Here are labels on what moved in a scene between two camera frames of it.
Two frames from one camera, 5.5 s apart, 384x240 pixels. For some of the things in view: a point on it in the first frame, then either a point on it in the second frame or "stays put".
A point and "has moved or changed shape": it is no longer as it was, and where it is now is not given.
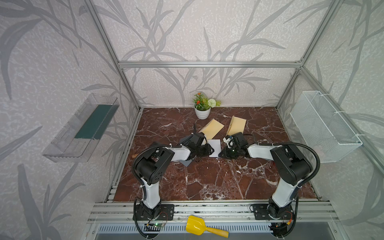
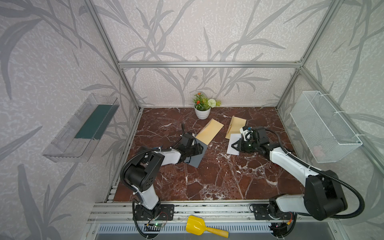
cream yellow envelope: x=211 y=129 stays put
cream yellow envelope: x=237 y=125 stays put
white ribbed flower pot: x=202 y=114 stays put
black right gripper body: x=231 y=153 -> x=247 y=146
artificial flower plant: x=201 y=103 stays put
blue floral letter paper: x=215 y=144 has moved or changed shape
